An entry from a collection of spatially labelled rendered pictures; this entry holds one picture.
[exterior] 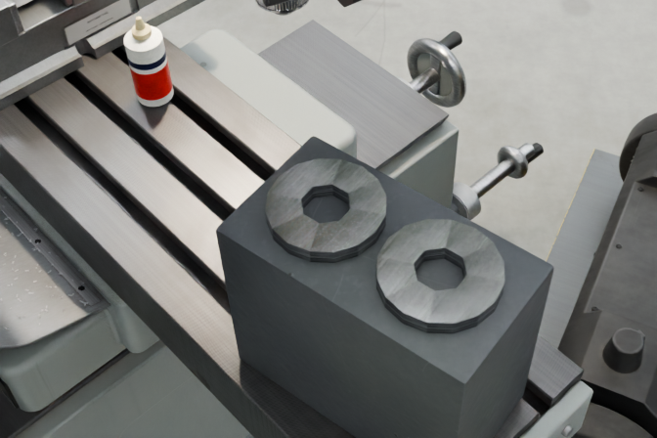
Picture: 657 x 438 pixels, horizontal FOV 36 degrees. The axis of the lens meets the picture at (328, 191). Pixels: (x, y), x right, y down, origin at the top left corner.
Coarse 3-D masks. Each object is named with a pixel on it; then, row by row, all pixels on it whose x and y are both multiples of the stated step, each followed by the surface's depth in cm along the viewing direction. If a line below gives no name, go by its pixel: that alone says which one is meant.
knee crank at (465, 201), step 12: (528, 144) 160; (540, 144) 162; (504, 156) 158; (516, 156) 156; (528, 156) 159; (492, 168) 157; (504, 168) 157; (516, 168) 157; (528, 168) 157; (480, 180) 155; (492, 180) 155; (456, 192) 151; (468, 192) 151; (480, 192) 154; (456, 204) 152; (468, 204) 151; (480, 204) 152; (468, 216) 151
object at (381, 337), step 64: (256, 192) 77; (320, 192) 76; (384, 192) 76; (256, 256) 73; (320, 256) 72; (384, 256) 71; (448, 256) 72; (512, 256) 72; (256, 320) 81; (320, 320) 73; (384, 320) 69; (448, 320) 67; (512, 320) 69; (320, 384) 81; (384, 384) 73; (448, 384) 67; (512, 384) 79
